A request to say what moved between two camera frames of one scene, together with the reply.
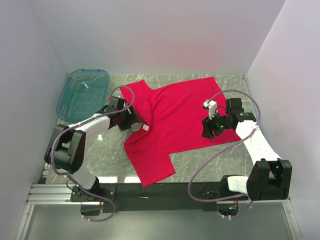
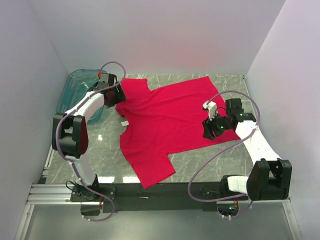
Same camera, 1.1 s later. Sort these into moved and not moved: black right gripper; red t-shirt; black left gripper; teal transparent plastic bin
Moved: black left gripper
Not moved: teal transparent plastic bin; black right gripper; red t-shirt
